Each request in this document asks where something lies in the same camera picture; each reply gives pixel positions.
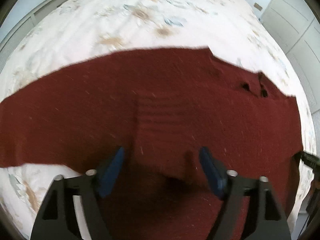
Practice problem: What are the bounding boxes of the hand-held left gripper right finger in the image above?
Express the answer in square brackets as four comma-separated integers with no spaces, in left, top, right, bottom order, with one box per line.
[199,147,292,240]

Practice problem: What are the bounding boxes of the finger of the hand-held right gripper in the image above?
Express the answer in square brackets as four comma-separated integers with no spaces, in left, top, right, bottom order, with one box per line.
[300,151,320,172]

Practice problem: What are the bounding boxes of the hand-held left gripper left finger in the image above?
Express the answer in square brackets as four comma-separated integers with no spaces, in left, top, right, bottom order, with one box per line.
[30,146,125,240]

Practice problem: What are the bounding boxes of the dark red knitted sweater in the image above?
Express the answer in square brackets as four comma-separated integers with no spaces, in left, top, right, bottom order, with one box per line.
[0,45,304,240]

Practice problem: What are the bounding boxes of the person's dark clothing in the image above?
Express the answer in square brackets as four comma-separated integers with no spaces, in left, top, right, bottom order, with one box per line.
[306,174,320,230]

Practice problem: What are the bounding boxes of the floral bed sheet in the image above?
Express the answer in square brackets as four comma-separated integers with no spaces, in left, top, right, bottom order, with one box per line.
[0,0,318,240]

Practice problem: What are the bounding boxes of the white wardrobe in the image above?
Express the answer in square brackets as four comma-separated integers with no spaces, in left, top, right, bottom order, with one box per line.
[260,0,320,110]

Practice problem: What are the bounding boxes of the white low wall cabinet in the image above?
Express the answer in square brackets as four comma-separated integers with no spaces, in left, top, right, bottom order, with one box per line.
[0,0,73,65]

